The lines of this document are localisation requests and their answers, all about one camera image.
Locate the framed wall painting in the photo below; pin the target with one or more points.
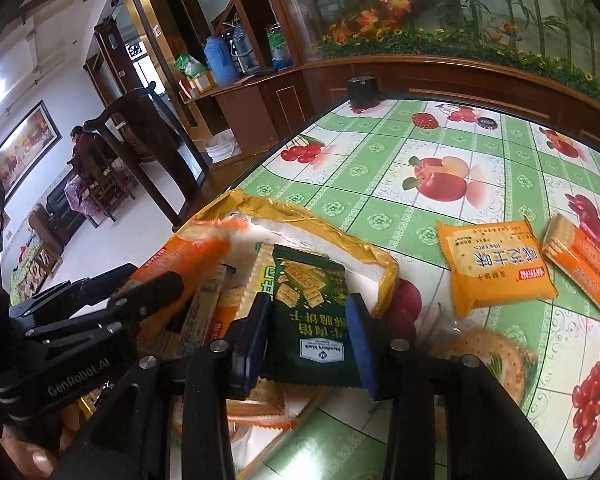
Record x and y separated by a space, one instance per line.
25 147

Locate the dark green cracker packet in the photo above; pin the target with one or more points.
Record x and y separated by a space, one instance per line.
312 305

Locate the flower painted glass panel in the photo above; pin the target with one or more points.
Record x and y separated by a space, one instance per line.
480 10

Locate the person's left hand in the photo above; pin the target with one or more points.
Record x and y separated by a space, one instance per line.
35 455

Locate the clear round cracker packet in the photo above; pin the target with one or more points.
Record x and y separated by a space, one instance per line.
490 360

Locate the black sofa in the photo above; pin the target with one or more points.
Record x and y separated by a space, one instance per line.
62 215

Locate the green plastic bag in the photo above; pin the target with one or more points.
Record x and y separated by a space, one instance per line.
190 66

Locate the small black box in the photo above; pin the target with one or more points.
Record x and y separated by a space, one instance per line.
363 91

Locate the white bucket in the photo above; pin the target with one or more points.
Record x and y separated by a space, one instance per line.
222 146

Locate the blue thermos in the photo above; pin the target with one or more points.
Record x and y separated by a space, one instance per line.
220 62

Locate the cardboard box with yellow tape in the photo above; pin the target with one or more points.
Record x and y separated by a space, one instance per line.
330 255

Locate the wooden armchair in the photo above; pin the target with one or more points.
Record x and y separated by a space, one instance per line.
45 240

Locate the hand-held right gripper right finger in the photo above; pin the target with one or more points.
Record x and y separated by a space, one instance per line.
366 347

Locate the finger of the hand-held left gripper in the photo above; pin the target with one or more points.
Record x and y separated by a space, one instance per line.
152 290
80 290

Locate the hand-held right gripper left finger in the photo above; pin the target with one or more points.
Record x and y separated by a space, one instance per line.
250 347

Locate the dark wooden chair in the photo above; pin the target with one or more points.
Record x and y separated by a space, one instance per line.
150 135

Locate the small cardboard box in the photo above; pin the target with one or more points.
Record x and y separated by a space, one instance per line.
200 84

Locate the green label water bottle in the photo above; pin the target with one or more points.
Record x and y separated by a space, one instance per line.
279 47

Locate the orange cracker packet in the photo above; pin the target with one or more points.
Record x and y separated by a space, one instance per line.
585 270
180 255
260 410

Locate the flat orange snack packet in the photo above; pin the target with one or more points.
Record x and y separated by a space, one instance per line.
495 265

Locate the wooden cabinet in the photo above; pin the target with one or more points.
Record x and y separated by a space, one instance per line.
430 77

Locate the fruit printed tablecloth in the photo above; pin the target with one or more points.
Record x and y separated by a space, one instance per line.
380 220

